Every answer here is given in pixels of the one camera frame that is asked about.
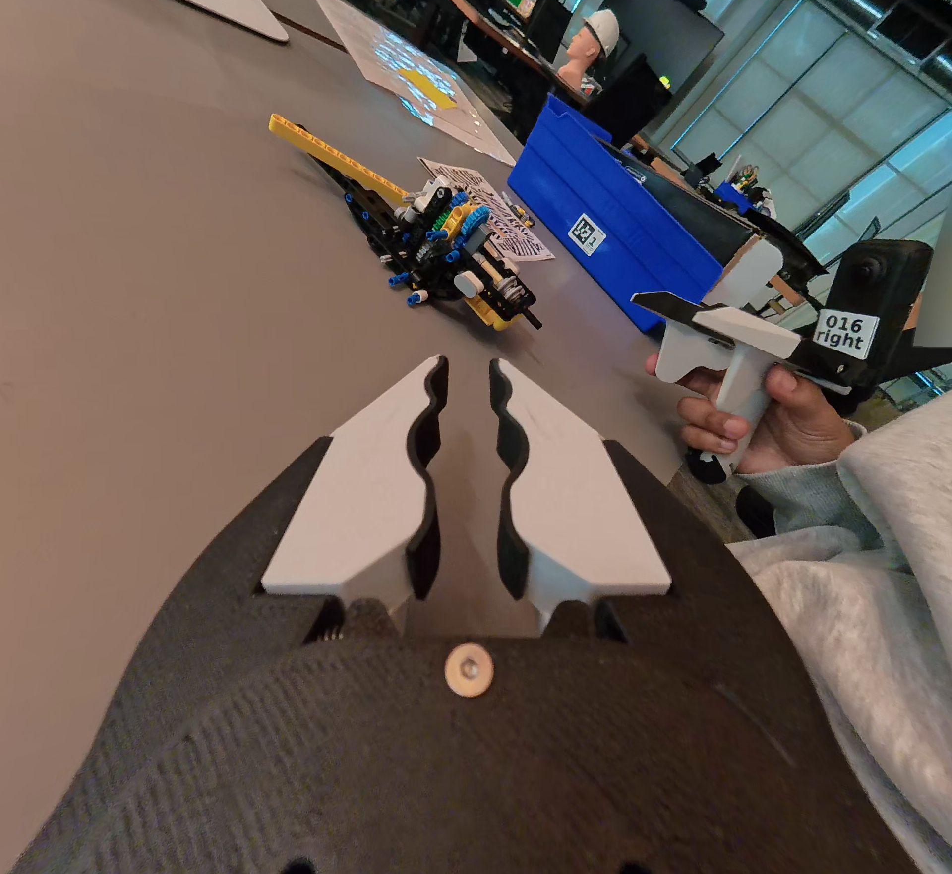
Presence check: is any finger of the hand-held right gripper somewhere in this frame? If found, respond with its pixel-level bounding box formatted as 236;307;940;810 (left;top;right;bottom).
631;291;727;329
692;306;803;362

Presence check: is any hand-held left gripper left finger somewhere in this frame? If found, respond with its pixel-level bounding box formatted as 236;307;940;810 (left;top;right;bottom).
260;355;450;636

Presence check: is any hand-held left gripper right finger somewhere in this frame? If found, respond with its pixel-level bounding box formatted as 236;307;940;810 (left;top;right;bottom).
488;358;673;636

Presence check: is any partly built lego model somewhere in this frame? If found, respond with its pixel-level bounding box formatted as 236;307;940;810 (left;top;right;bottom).
268;113;544;332

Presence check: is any person's right forearm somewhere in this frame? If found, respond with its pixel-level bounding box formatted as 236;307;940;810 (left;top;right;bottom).
740;387;952;570

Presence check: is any yellow lego plate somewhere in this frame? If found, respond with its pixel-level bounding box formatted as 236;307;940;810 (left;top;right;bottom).
396;67;458;111

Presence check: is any person's right hand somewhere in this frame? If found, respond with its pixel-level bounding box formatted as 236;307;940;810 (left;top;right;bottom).
645;356;864;477

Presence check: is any blue pen holder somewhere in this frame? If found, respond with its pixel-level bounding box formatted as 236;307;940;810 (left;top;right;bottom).
713;160;776;215

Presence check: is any blue storage bin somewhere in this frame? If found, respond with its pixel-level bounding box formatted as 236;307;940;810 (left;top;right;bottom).
507;93;745;337

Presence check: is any zebra striped sticker sheet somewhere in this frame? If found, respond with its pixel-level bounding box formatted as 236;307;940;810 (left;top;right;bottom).
416;156;556;264

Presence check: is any small black monitor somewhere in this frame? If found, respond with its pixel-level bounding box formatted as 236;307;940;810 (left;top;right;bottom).
586;55;675;148

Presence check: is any mannequin head with hard hat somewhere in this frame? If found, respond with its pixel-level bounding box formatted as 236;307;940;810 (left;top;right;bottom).
556;9;620;88

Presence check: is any large black monitor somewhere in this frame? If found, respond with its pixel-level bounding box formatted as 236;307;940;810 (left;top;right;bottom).
595;0;726;98

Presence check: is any person's grey hoodie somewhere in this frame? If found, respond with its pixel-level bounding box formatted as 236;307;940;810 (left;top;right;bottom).
729;528;952;874

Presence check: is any paper sheet with yellow note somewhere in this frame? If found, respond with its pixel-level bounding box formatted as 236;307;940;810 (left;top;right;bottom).
297;0;518;167

